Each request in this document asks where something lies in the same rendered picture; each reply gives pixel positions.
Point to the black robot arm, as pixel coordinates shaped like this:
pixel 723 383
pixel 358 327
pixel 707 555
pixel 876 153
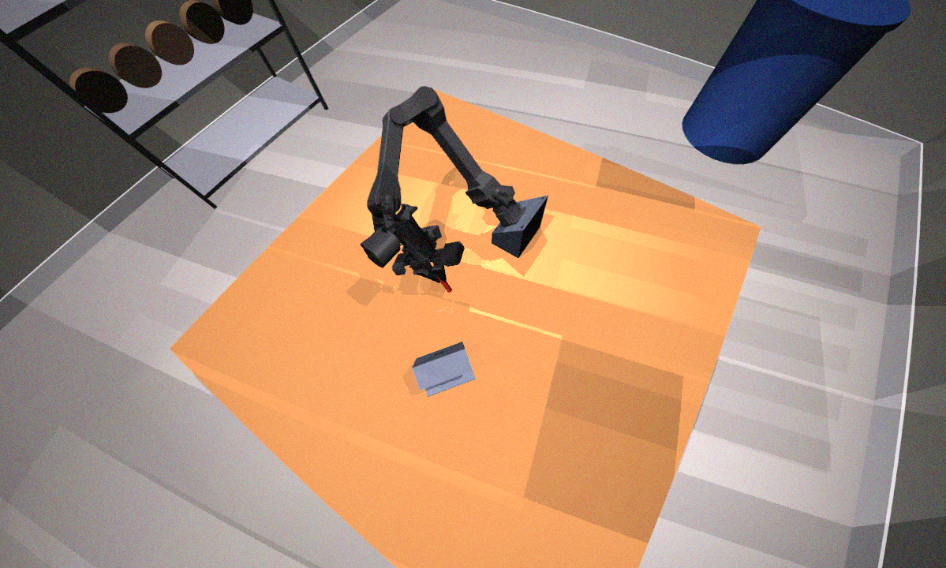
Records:
pixel 427 112

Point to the dark brown peg with red end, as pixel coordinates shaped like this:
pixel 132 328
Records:
pixel 446 285

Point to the grey sloped panel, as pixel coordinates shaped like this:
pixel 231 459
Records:
pixel 443 369

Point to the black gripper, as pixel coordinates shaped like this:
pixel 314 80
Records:
pixel 419 255

